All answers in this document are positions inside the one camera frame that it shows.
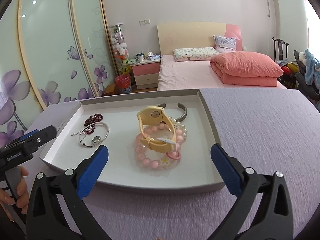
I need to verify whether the silver bangle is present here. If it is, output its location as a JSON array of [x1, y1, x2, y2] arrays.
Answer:
[[71, 122, 110, 148]]

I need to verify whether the yellow wrist watch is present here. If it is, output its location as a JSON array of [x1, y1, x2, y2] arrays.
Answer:
[[137, 106, 177, 154]]

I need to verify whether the pink bead bracelet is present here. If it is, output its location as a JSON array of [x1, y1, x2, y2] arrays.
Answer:
[[134, 123, 185, 170]]

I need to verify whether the white pearl bracelet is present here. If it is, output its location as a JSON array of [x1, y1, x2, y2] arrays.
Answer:
[[167, 115, 188, 143]]

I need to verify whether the red bead jewelry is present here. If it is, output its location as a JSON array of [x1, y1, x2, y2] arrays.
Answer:
[[84, 113, 103, 135]]

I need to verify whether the left hand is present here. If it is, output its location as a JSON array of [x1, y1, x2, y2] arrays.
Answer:
[[1, 166, 29, 225]]

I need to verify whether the red waste bin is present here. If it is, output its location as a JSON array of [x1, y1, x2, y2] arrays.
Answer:
[[115, 74, 132, 94]]

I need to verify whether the floral sliding wardrobe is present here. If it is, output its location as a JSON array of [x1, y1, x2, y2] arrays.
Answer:
[[1, 0, 117, 145]]

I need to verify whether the pink bedside table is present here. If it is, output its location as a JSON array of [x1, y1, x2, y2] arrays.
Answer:
[[131, 60, 160, 90]]

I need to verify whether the grey cardboard tray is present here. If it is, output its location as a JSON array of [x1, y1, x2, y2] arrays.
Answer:
[[40, 89, 224, 194]]

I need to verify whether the tube of plush toys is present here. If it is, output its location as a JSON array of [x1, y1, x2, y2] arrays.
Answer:
[[109, 23, 131, 74]]

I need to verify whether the white mug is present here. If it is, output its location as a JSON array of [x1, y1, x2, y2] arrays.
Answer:
[[137, 53, 144, 63]]

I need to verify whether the bed with beige headboard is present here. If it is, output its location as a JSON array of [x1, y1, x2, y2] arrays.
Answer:
[[156, 22, 287, 92]]

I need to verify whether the blue plush garment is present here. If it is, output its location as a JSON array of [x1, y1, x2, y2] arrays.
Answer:
[[304, 49, 320, 89]]

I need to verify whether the folded coral duvet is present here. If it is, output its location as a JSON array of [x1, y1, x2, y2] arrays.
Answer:
[[210, 51, 283, 87]]

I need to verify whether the floral white pillow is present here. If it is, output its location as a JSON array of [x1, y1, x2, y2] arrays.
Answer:
[[173, 47, 219, 62]]

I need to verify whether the dark wooden chair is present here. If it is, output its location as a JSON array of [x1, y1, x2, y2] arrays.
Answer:
[[272, 37, 289, 61]]

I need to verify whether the lilac patterned cushion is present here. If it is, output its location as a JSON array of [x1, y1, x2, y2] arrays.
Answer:
[[214, 35, 237, 53]]

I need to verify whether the dark metal cuff bracelet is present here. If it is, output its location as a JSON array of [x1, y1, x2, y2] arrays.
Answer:
[[157, 102, 188, 123]]

